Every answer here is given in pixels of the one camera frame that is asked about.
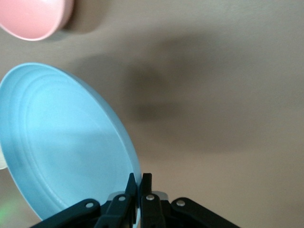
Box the pink bowl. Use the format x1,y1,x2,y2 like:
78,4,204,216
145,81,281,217
0,0,74,42

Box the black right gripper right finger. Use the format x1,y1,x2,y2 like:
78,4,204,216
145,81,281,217
140,173,164,228

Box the blue plate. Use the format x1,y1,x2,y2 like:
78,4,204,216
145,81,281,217
0,62,141,225

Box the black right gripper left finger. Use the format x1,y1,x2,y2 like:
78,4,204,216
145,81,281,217
95,172,138,228

